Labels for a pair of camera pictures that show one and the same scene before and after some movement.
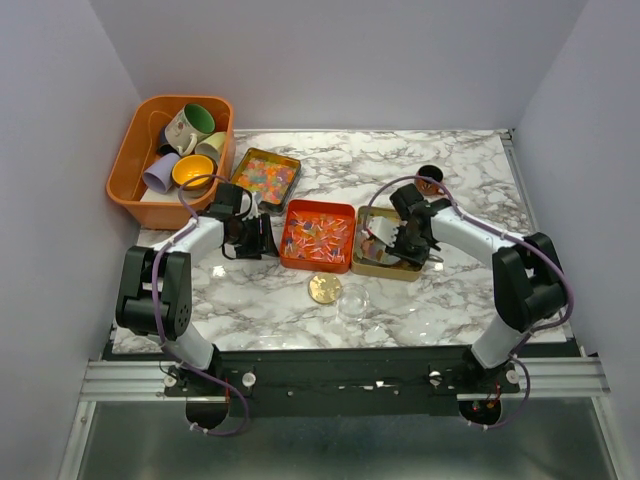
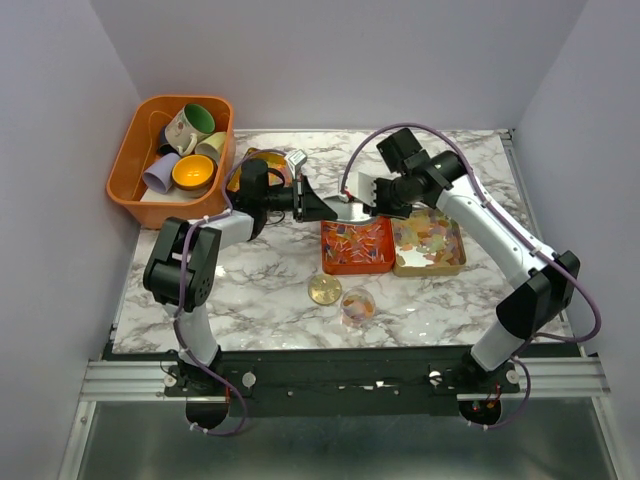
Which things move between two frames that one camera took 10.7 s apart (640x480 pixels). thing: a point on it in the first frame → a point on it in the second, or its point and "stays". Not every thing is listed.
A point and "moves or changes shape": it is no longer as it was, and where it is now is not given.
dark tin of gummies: x=268 y=176 stays
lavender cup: x=159 y=177 stays
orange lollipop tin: x=318 y=236 → x=357 y=248
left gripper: x=264 y=243 → x=309 y=205
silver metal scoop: x=374 y=250 → x=346 y=210
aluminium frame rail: x=126 y=381 stays
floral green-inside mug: x=188 y=126 stays
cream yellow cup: x=212 y=146 stays
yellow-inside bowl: x=193 y=165 stays
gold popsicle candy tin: x=370 y=259 moves or changes shape
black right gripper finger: x=410 y=250 → x=389 y=206
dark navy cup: x=165 y=148 stays
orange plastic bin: x=135 y=148 stays
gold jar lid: x=324 y=288 stays
